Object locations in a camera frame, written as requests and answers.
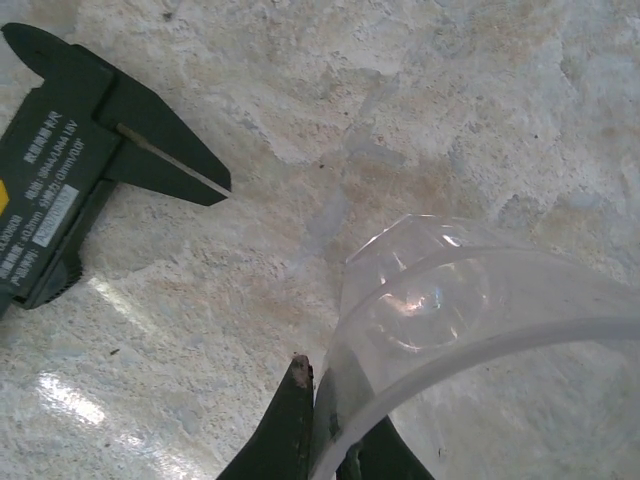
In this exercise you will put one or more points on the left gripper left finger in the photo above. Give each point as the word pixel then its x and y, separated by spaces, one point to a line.
pixel 287 430

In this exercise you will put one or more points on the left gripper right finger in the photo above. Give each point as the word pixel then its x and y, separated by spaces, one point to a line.
pixel 380 450

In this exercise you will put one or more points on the clear plastic cup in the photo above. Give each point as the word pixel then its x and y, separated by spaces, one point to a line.
pixel 450 300

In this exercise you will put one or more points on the black digital caliper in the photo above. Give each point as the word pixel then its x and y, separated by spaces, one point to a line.
pixel 55 150

